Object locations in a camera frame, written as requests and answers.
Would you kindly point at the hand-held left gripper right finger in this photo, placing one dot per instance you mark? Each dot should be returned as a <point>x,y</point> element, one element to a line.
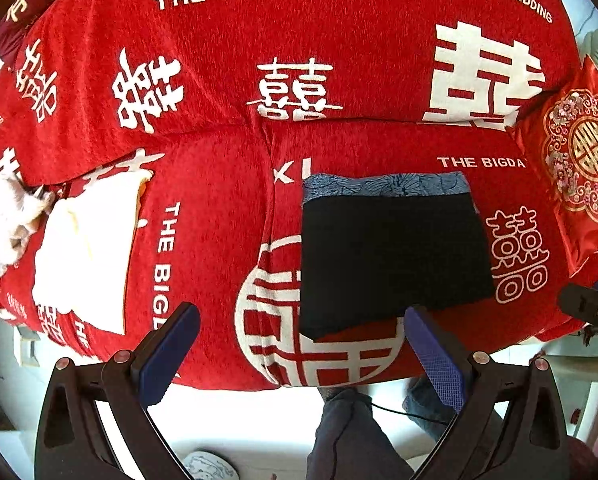
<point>436,360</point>

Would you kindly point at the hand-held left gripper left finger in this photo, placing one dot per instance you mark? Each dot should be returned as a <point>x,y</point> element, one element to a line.
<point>171,347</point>

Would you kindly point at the black pants with blue waistband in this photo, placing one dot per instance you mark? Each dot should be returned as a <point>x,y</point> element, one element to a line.
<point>389,260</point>

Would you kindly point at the person's right leg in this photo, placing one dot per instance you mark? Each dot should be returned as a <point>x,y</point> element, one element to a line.
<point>429,400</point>

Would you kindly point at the folded white cloth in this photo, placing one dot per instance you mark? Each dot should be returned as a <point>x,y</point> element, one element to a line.
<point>84,260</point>

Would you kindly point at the patterned slipper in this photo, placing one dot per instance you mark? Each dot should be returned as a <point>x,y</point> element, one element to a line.
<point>209,467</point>

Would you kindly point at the red embroidered pillow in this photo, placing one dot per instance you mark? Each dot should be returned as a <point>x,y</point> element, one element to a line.
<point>584,160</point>

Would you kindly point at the red printed sofa cover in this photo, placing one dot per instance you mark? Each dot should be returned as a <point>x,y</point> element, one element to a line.
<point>214,160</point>

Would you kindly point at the crumpled white cloth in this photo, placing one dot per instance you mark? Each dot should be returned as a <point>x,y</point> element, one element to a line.
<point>6,220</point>

